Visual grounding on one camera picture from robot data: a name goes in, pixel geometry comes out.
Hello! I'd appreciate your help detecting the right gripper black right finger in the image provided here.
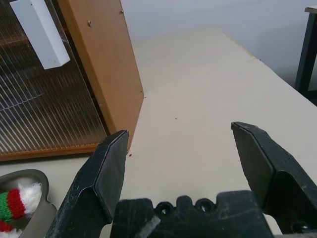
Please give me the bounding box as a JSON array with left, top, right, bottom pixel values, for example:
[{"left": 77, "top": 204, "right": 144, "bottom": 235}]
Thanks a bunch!
[{"left": 230, "top": 121, "right": 317, "bottom": 236}]

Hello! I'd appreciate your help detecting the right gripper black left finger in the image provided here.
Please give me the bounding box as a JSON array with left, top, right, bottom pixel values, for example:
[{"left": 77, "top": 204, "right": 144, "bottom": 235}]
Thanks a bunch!
[{"left": 46, "top": 129, "right": 130, "bottom": 238}]

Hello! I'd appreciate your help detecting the ribbed clear cabinet door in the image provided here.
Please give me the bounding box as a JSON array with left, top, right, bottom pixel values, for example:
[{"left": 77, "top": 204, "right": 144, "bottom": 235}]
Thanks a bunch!
[{"left": 0, "top": 0, "right": 110, "bottom": 155}]

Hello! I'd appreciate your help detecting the wooden cabinet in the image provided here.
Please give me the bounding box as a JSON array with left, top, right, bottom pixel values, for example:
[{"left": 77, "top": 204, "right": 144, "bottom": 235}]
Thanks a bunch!
[{"left": 0, "top": 0, "right": 146, "bottom": 162}]

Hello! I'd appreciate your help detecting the grey metal tray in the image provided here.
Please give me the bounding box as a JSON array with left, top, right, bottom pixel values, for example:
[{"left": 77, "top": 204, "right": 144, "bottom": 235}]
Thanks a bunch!
[{"left": 0, "top": 169, "right": 59, "bottom": 238}]

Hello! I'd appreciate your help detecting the red green knitted toy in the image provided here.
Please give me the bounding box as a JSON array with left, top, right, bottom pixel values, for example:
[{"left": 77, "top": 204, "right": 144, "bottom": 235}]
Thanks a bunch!
[{"left": 0, "top": 182, "right": 42, "bottom": 222}]

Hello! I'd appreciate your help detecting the red white knitted toy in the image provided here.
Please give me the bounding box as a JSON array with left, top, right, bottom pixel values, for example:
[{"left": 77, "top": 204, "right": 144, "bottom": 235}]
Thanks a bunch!
[{"left": 0, "top": 219, "right": 17, "bottom": 238}]

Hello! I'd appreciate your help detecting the dark table leg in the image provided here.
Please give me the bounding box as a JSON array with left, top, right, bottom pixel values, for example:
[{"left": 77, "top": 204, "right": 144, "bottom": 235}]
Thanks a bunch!
[{"left": 294, "top": 4, "right": 317, "bottom": 100}]

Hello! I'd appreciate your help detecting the white block door handle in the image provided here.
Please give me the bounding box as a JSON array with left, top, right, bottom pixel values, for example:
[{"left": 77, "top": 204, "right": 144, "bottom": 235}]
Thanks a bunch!
[{"left": 9, "top": 0, "right": 71, "bottom": 70}]

